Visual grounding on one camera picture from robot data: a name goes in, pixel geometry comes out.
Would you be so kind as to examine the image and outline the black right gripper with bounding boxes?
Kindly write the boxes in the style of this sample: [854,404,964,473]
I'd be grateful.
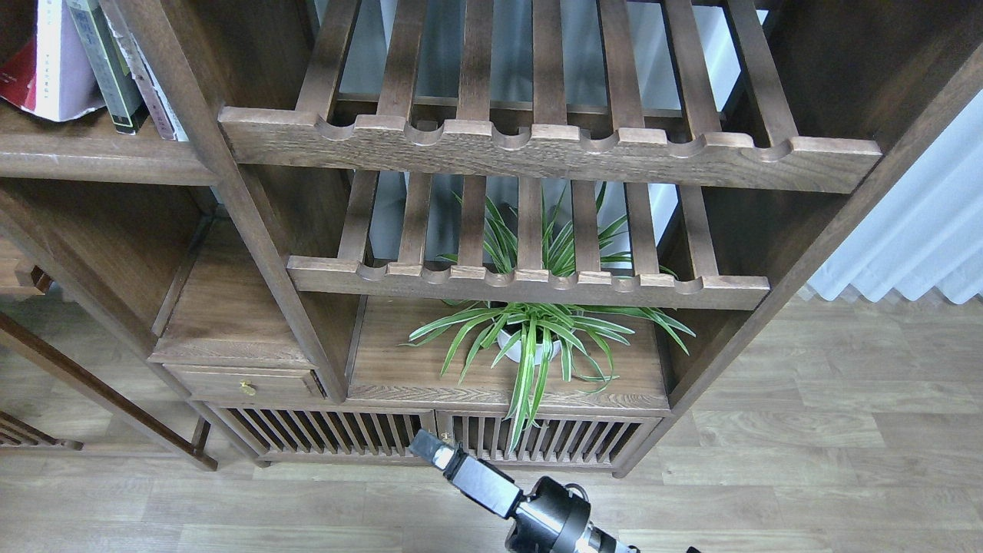
[409,429,591,552]

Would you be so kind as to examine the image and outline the pale purple paperback book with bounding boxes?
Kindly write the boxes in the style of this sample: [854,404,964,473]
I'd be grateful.
[28,1,105,122]

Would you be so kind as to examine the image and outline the black green cover book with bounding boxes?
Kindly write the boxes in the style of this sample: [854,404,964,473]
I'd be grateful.
[66,1,148,135]

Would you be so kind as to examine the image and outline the red thick book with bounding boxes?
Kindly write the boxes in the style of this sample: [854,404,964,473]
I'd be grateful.
[1,36,38,114]

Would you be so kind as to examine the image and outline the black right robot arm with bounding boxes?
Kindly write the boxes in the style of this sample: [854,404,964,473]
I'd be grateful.
[409,429,638,552]

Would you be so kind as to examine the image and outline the white plant pot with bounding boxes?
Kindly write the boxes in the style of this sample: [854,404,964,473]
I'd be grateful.
[496,326,561,366]

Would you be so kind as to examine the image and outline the green spider plant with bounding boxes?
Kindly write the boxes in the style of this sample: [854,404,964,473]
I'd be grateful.
[400,181,696,451]

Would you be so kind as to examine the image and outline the dark wooden bookshelf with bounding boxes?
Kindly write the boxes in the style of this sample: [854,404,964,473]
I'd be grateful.
[2,1,981,476]

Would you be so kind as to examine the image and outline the worn white upright book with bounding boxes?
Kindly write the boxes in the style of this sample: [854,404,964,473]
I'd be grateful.
[101,1,187,141]

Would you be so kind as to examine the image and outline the wooden furniture at left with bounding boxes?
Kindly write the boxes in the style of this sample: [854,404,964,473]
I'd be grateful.
[1,314,218,472]

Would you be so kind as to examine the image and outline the white curtain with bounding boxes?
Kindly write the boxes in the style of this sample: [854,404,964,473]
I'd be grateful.
[807,94,982,304]

